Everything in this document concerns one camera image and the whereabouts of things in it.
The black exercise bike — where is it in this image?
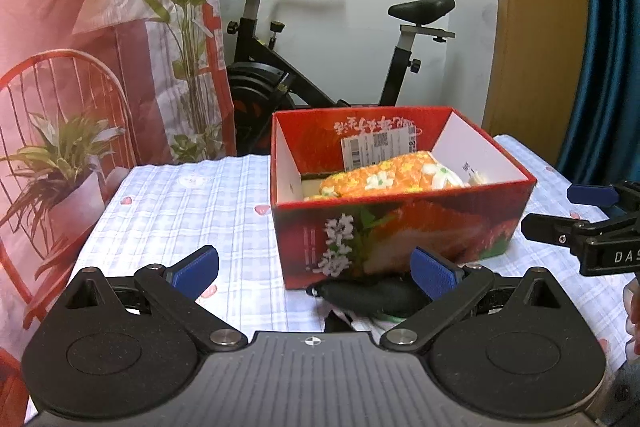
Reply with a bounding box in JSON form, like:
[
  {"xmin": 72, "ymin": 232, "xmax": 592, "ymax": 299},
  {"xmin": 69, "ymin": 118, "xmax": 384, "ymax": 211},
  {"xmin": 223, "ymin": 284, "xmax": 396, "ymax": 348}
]
[{"xmin": 215, "ymin": 0, "xmax": 457, "ymax": 156}]

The red strawberry print cardboard box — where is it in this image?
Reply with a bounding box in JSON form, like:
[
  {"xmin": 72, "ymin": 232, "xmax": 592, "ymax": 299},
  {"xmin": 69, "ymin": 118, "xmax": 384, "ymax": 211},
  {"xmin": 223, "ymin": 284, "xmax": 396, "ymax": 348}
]
[{"xmin": 270, "ymin": 106, "xmax": 538, "ymax": 290}]

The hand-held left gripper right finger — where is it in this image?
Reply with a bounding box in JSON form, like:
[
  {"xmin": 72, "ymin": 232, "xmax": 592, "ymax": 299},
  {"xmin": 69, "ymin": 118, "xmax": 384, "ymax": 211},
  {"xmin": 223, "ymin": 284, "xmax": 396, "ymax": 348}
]
[{"xmin": 380, "ymin": 247, "xmax": 576, "ymax": 354}]

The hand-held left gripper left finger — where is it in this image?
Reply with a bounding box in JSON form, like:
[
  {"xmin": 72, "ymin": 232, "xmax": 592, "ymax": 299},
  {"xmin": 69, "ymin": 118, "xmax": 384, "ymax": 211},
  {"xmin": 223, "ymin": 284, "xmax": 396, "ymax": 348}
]
[{"xmin": 50, "ymin": 246, "xmax": 249, "ymax": 354}]

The blue curtain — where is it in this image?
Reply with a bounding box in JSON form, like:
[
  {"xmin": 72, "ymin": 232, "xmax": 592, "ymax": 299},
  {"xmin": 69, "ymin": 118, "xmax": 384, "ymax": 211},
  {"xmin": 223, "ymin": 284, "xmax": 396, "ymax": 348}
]
[{"xmin": 555, "ymin": 0, "xmax": 640, "ymax": 188}]

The person's right hand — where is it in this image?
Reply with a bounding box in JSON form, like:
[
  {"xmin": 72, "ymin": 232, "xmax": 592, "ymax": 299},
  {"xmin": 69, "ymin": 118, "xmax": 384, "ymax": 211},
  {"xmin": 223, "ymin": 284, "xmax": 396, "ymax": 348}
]
[{"xmin": 622, "ymin": 282, "xmax": 640, "ymax": 358}]

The checked tablecloth with strawberry print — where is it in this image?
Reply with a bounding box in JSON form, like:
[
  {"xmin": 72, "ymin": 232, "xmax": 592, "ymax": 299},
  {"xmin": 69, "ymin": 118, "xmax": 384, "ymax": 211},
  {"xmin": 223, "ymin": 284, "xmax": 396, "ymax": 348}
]
[{"xmin": 30, "ymin": 134, "xmax": 640, "ymax": 427}]

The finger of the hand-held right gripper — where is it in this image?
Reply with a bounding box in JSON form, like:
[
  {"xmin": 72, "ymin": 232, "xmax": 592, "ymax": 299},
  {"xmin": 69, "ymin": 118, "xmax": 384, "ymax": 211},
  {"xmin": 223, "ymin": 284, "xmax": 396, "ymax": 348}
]
[
  {"xmin": 567, "ymin": 181, "xmax": 640, "ymax": 208},
  {"xmin": 521, "ymin": 213, "xmax": 606, "ymax": 253}
]

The orange floral soft cloth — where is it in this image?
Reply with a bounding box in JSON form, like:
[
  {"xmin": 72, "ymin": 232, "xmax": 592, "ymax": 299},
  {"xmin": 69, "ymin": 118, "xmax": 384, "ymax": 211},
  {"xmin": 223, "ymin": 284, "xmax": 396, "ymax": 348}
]
[{"xmin": 303, "ymin": 150, "xmax": 441, "ymax": 202}]

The printed backdrop cloth with plants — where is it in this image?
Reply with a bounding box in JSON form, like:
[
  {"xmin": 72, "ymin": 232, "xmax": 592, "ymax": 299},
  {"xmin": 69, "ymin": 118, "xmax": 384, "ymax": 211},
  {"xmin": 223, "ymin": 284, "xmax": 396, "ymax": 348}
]
[{"xmin": 0, "ymin": 0, "xmax": 238, "ymax": 427}]

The yellow wooden panel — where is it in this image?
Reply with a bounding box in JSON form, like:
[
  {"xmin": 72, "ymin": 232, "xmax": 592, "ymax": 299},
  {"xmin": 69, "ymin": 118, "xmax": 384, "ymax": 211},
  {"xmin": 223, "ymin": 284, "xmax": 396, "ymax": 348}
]
[{"xmin": 481, "ymin": 0, "xmax": 596, "ymax": 168}]

